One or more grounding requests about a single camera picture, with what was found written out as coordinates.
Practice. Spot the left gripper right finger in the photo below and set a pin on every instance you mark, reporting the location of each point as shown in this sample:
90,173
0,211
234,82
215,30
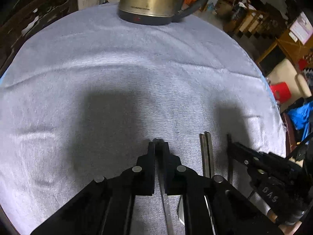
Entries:
178,179

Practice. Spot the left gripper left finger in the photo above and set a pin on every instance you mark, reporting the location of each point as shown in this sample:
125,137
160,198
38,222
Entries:
144,172

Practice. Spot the dark chopstick two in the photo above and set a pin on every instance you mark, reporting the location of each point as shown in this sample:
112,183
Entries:
205,155

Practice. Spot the dark chopstick one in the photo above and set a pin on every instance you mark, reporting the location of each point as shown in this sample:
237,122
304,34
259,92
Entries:
164,196

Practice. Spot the white ceramic spoon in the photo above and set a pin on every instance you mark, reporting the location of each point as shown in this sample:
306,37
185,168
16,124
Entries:
180,211

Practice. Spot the dark chopstick six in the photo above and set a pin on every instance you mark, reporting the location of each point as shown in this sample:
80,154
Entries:
210,153

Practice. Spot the blue jacket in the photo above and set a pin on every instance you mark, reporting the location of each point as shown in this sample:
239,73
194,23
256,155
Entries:
302,118

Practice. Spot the red child's chair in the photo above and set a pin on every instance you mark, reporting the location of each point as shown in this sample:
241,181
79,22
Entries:
281,92

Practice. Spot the grey table cloth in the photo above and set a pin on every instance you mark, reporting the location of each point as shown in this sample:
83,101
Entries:
84,96

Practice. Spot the beige armchair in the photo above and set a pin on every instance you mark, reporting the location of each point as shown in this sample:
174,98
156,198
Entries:
287,73

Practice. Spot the gold electric kettle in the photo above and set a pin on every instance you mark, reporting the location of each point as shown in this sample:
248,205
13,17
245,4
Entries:
156,12

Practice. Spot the pink wall calendar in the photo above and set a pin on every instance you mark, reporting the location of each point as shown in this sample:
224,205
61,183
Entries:
302,28

